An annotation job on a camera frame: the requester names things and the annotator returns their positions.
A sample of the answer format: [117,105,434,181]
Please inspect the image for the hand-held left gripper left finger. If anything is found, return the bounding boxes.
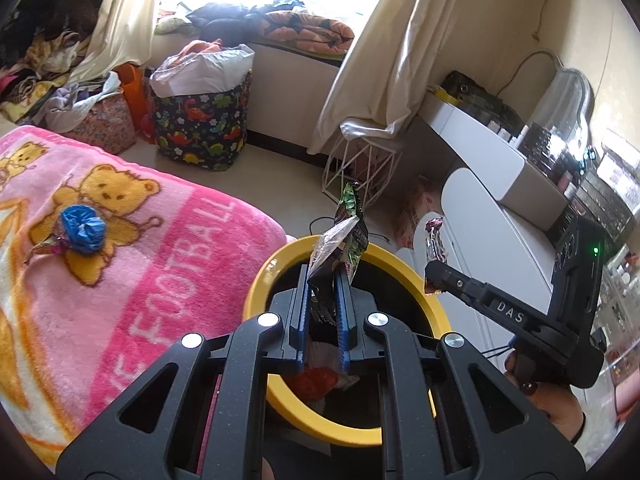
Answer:
[55,265,311,480]

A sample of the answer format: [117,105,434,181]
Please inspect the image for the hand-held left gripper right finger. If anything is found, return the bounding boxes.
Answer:
[334,272,586,480]

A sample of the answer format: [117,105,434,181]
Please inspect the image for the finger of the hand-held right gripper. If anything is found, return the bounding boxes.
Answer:
[424,260,552,342]

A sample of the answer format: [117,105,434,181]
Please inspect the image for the yellow trash bin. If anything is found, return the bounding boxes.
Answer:
[242,237,451,447]

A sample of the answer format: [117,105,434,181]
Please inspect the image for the red plastic wrapper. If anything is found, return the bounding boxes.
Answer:
[297,367,347,402]

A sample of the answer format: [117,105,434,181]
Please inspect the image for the small dark candy wrapper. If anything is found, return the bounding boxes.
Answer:
[422,216,450,294]

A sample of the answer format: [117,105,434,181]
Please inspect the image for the green black snack wrapper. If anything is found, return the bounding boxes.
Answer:
[307,181,370,326]

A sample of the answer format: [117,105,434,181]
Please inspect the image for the person's right hand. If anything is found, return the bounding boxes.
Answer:
[502,352,587,446]

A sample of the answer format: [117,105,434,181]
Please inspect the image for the white rounded cabinet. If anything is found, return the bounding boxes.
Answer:
[400,167,563,361]

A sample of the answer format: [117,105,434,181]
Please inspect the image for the clear drawer organizer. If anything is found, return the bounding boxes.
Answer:
[517,122,637,242]

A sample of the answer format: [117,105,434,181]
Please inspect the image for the pink bear blanket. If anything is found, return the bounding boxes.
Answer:
[0,125,297,466]

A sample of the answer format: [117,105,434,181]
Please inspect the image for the white desk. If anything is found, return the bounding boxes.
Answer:
[422,95,572,212]

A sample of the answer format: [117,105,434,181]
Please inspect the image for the arched table mirror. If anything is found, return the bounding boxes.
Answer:
[520,50,597,152]

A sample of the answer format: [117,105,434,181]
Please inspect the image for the black bag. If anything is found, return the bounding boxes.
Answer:
[437,71,527,132]

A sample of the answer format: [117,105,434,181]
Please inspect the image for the dinosaur print storage bag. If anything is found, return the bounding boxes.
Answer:
[150,71,253,174]

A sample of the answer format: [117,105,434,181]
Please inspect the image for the blue plastic bag ball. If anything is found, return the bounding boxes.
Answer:
[61,205,105,254]

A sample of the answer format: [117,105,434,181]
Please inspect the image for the small foil candy wrapper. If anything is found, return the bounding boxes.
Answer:
[32,235,71,261]

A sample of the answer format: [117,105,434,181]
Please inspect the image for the white plastic bag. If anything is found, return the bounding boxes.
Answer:
[150,44,256,97]

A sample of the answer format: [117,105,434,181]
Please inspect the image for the cream window curtain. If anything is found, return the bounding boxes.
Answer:
[306,0,531,157]
[70,0,167,92]

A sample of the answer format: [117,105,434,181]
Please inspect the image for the floral fabric bag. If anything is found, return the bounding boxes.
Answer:
[65,87,139,157]

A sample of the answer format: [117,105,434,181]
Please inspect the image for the orange bag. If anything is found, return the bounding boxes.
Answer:
[112,62,157,144]

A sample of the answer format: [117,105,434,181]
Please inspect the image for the orange patterned quilt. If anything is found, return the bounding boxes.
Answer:
[260,10,356,57]

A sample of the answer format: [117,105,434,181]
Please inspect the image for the dark clothes on sill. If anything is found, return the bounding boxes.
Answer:
[187,2,267,42]

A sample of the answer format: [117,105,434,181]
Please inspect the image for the pale lilac garment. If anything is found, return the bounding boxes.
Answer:
[45,72,124,132]

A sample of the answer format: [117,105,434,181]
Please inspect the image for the pile of clothes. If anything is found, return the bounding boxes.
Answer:
[0,0,107,122]

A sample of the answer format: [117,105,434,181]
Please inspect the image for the white wire stool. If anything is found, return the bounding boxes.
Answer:
[322,117,402,211]

